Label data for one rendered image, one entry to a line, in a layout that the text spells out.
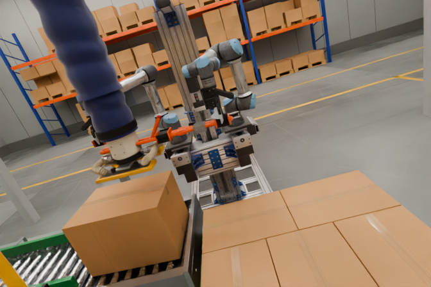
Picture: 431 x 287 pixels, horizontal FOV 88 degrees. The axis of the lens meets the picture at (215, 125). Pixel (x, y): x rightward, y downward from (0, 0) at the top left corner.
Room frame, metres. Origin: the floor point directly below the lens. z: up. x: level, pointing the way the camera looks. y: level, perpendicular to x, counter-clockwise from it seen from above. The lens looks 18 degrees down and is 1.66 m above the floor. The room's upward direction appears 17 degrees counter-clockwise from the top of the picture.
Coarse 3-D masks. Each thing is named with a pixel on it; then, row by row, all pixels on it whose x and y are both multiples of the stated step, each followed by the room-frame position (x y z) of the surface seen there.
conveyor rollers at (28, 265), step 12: (36, 252) 1.58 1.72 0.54; (48, 252) 1.52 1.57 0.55; (60, 252) 1.49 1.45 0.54; (72, 252) 1.48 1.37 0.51; (12, 264) 1.54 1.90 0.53; (24, 264) 1.47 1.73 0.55; (36, 264) 1.45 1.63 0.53; (48, 264) 1.39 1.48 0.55; (60, 264) 1.36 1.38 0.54; (72, 264) 1.34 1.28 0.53; (156, 264) 1.09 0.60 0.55; (168, 264) 1.07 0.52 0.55; (24, 276) 1.35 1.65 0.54; (36, 276) 1.33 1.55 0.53; (48, 276) 1.27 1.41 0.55; (60, 276) 1.24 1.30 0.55; (84, 276) 1.18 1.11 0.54; (96, 276) 1.16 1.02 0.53; (108, 276) 1.14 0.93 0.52; (120, 276) 1.11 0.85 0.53; (132, 276) 1.08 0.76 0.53
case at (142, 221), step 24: (96, 192) 1.48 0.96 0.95; (120, 192) 1.37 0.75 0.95; (144, 192) 1.27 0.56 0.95; (168, 192) 1.28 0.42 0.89; (72, 216) 1.25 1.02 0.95; (96, 216) 1.17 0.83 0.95; (120, 216) 1.10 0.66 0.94; (144, 216) 1.09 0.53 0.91; (168, 216) 1.15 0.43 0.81; (72, 240) 1.14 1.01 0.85; (96, 240) 1.13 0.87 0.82; (120, 240) 1.11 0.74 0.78; (144, 240) 1.10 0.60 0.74; (168, 240) 1.08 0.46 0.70; (96, 264) 1.14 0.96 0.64; (120, 264) 1.12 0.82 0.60; (144, 264) 1.10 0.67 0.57
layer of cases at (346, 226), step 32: (288, 192) 1.37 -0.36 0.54; (320, 192) 1.27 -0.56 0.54; (352, 192) 1.19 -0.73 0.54; (384, 192) 1.11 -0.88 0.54; (224, 224) 1.25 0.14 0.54; (256, 224) 1.17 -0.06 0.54; (288, 224) 1.09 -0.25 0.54; (320, 224) 1.02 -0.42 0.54; (352, 224) 0.96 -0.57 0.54; (384, 224) 0.90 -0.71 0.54; (416, 224) 0.85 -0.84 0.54; (224, 256) 1.00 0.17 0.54; (256, 256) 0.94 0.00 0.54; (288, 256) 0.89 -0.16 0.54; (320, 256) 0.84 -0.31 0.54; (352, 256) 0.79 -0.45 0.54; (384, 256) 0.75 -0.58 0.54; (416, 256) 0.70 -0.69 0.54
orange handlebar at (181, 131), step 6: (210, 120) 1.24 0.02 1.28; (186, 126) 1.26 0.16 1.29; (192, 126) 1.24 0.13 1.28; (210, 126) 1.19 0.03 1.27; (174, 132) 1.22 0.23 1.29; (180, 132) 1.21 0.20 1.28; (186, 132) 1.21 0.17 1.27; (144, 138) 1.28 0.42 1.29; (150, 138) 1.24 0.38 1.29; (138, 144) 1.24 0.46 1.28; (102, 150) 1.30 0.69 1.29; (108, 150) 1.27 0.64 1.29
